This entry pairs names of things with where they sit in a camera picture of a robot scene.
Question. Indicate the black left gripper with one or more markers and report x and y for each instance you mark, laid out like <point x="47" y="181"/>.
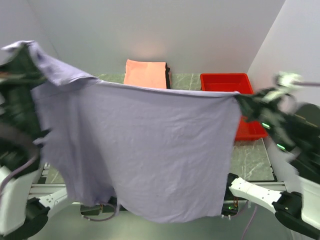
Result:
<point x="21" y="67"/>

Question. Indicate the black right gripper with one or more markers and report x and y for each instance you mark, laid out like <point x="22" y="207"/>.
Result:
<point x="246" y="102"/>

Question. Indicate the lavender t-shirt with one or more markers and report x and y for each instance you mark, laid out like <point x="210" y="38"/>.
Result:
<point x="164" y="154"/>

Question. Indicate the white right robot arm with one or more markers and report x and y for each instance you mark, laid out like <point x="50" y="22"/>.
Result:
<point x="299" y="129"/>

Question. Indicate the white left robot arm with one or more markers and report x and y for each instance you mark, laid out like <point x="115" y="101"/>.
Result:
<point x="22" y="216"/>

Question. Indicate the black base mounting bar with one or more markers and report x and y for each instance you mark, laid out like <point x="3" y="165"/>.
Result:
<point x="229" y="209"/>

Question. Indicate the black folded t-shirt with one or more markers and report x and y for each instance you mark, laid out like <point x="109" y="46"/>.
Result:
<point x="168" y="76"/>

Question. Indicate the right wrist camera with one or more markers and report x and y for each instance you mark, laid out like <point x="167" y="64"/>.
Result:
<point x="288" y="80"/>

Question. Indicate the aluminium frame rail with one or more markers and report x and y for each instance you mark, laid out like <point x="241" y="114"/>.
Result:
<point x="260" y="174"/>

